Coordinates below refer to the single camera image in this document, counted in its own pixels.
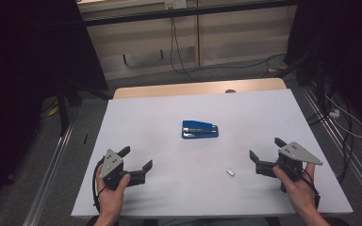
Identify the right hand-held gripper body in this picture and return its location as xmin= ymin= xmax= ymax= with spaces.
xmin=255 ymin=141 xmax=323 ymax=193

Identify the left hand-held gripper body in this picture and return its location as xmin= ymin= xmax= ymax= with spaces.
xmin=99 ymin=149 xmax=147 ymax=191

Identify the blue stapler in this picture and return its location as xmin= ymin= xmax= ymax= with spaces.
xmin=181 ymin=120 xmax=220 ymax=140

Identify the person's left hand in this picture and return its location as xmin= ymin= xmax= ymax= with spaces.
xmin=95 ymin=164 xmax=131 ymax=219

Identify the person's right hand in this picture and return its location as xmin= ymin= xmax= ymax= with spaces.
xmin=271 ymin=163 xmax=317 ymax=215

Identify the white table sheet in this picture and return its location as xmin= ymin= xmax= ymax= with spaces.
xmin=71 ymin=89 xmax=354 ymax=218

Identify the black metal stand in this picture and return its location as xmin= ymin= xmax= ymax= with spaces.
xmin=276 ymin=50 xmax=331 ymax=117
xmin=56 ymin=79 xmax=112 ymax=137

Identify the wooden table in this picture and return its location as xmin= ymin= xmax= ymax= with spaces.
xmin=112 ymin=77 xmax=288 ymax=100

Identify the yellow floor tape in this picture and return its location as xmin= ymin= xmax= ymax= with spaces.
xmin=45 ymin=105 xmax=60 ymax=118

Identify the black curtain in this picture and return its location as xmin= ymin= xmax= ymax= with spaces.
xmin=284 ymin=0 xmax=362 ymax=133

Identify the black horizontal bar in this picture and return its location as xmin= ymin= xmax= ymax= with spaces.
xmin=83 ymin=0 xmax=298 ymax=27

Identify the left hand-held gripper black cable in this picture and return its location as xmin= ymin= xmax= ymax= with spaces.
xmin=91 ymin=158 xmax=107 ymax=215

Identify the hand-held gripper black cable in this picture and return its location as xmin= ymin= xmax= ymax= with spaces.
xmin=91 ymin=158 xmax=107 ymax=215
xmin=300 ymin=175 xmax=321 ymax=210

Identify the right hand-held gripper black cable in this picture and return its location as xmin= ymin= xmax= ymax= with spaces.
xmin=300 ymin=175 xmax=321 ymax=210

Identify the tangled black floor cable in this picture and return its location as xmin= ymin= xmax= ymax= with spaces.
xmin=305 ymin=88 xmax=354 ymax=185

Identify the aluminium floor rail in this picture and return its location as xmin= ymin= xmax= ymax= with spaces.
xmin=300 ymin=86 xmax=362 ymax=205
xmin=22 ymin=121 xmax=76 ymax=226

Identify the white cable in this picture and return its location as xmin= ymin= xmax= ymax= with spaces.
xmin=323 ymin=93 xmax=362 ymax=139

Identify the long black floor cable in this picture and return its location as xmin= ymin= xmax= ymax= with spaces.
xmin=175 ymin=53 xmax=288 ymax=79

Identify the black hanging cable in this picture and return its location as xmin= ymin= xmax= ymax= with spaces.
xmin=169 ymin=17 xmax=200 ymax=82

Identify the white wall socket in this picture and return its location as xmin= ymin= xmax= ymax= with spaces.
xmin=164 ymin=0 xmax=187 ymax=9

